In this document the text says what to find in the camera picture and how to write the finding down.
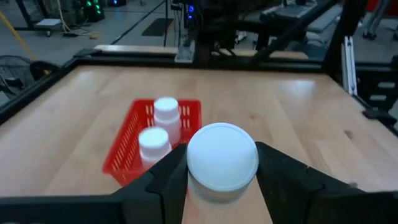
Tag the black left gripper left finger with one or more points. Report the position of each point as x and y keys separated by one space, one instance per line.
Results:
x=140 y=208

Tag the device with green lights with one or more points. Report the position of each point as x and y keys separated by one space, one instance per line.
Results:
x=93 y=11

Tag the white plastic pill bottle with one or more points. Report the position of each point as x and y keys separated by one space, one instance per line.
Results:
x=166 y=118
x=222 y=158
x=154 y=146

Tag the light wooden board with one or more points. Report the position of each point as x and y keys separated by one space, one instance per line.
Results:
x=133 y=49

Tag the low cart with white board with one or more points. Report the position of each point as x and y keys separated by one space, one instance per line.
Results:
x=48 y=22

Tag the silver metal bracket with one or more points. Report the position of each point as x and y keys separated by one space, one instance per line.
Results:
x=348 y=62

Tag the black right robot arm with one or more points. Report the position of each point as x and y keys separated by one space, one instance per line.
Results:
x=203 y=43

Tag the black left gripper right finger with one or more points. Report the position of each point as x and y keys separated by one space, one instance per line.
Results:
x=311 y=205

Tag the black aluminium rig frame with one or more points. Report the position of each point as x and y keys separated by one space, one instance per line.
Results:
x=140 y=60

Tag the black floor mat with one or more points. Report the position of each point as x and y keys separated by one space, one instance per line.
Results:
x=158 y=27

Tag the black table-level camera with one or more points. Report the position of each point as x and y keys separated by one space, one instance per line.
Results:
x=377 y=115

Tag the red plastic basket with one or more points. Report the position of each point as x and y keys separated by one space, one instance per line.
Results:
x=124 y=165

